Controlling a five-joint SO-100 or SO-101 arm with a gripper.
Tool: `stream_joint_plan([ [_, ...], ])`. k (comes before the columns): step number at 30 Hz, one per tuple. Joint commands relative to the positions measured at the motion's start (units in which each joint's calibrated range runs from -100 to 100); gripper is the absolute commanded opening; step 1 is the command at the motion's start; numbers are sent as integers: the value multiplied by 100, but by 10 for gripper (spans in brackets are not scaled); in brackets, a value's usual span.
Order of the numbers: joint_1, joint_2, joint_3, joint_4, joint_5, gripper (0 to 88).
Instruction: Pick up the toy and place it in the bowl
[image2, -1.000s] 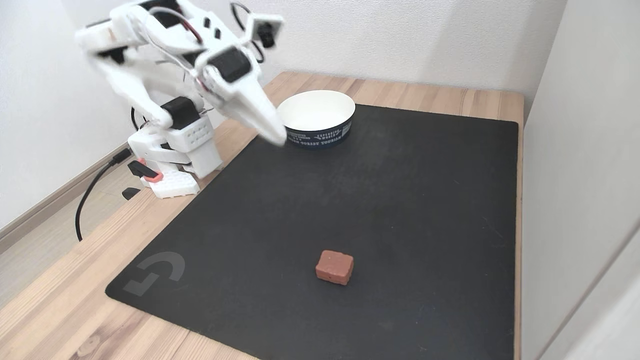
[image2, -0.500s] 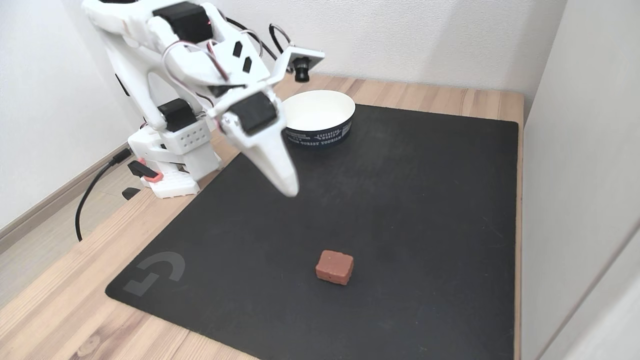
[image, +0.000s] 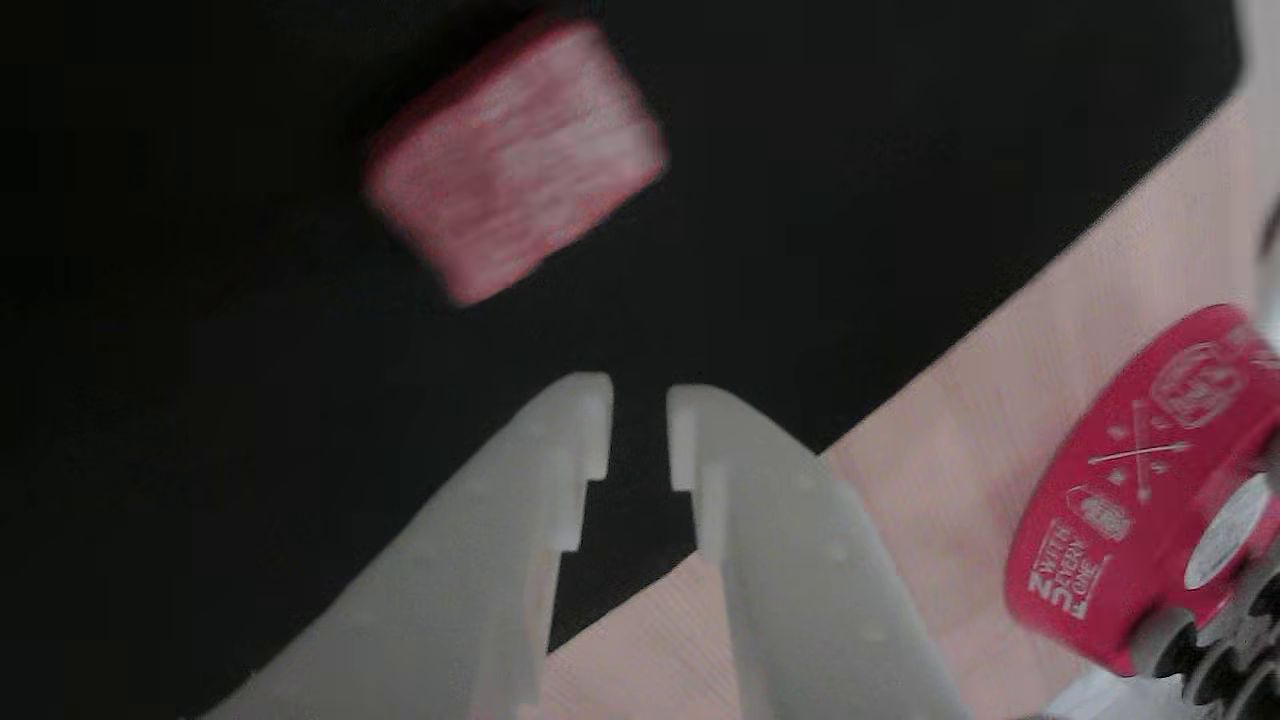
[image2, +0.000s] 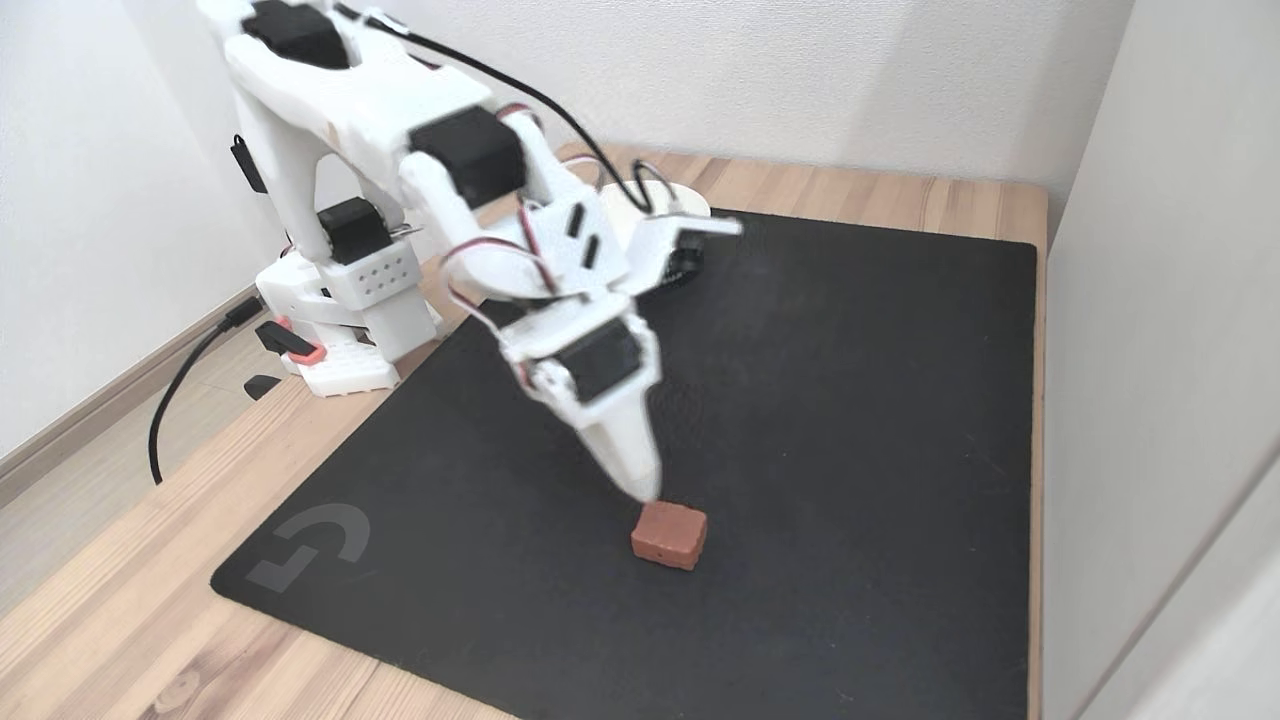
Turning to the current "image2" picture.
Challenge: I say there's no red brick toy block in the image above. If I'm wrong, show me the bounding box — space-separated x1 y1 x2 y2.
630 501 709 572

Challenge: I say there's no white plate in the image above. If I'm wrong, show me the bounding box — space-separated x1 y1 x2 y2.
560 180 713 293

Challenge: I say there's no black desk mat grey logo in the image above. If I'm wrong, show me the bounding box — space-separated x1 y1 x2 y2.
210 208 1039 720

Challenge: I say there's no black orange table clamp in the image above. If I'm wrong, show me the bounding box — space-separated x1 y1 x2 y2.
254 314 327 367

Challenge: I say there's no black power adapter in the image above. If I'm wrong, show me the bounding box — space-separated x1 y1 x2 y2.
229 134 270 197

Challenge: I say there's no wooden baseboard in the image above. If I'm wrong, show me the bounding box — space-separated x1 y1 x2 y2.
0 285 263 508

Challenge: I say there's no black camera cable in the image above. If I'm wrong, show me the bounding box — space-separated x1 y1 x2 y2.
335 3 657 217

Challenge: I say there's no black power cable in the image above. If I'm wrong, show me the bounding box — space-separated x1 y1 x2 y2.
147 295 268 487

